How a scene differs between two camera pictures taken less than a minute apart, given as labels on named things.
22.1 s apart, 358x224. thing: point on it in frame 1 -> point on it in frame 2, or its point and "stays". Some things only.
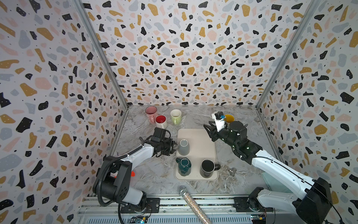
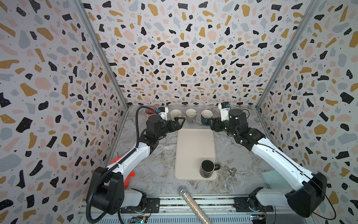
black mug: [207, 167] stays
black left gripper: [171, 150] -> [177, 126]
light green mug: [175, 115] stays
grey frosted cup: [183, 147] -> [191, 115]
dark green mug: [184, 166] -> [206, 115]
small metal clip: [232, 171] stays
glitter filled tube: [199, 213] stays
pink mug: [151, 111] stays
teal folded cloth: [274, 185] stays
